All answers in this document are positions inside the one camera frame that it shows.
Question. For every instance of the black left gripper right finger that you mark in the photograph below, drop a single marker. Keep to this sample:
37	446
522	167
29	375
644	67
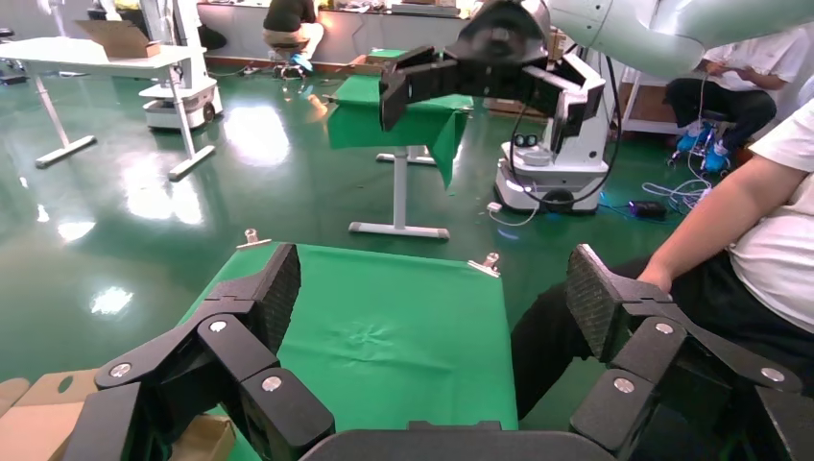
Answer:
661	356

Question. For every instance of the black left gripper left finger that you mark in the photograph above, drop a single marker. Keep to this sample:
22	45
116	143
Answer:
216	356

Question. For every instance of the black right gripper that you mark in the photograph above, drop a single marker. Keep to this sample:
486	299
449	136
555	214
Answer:
505	38

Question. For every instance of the bare forearm of person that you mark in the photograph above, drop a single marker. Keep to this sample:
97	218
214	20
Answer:
718	216

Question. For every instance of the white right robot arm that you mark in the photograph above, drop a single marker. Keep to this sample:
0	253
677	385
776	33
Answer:
668	32

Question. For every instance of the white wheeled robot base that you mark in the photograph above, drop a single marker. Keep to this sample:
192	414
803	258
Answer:
191	95
572	172

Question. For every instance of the open brown cardboard box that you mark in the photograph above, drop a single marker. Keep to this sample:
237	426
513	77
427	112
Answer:
32	426

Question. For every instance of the open cardboard box on table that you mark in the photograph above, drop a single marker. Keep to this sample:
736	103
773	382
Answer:
121	38

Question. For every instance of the green cloth on background table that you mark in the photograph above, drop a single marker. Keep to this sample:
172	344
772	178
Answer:
362	121

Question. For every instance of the black power adapter brick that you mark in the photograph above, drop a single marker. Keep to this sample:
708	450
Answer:
647	210

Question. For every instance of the wooden panel white-framed cabinet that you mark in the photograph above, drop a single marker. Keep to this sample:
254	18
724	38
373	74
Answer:
645	105

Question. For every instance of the long grey workbench counter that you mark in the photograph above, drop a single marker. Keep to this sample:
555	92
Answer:
356	35

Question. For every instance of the person in white t-shirt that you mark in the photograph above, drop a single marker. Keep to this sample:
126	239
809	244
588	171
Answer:
750	63
782	254

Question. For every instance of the seated person in black shirt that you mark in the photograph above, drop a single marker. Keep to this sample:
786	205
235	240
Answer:
289	16

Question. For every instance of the white long-legged table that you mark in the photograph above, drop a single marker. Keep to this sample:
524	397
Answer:
95	54

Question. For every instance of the white pedestal table stand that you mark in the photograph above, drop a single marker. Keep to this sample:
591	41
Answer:
399	191

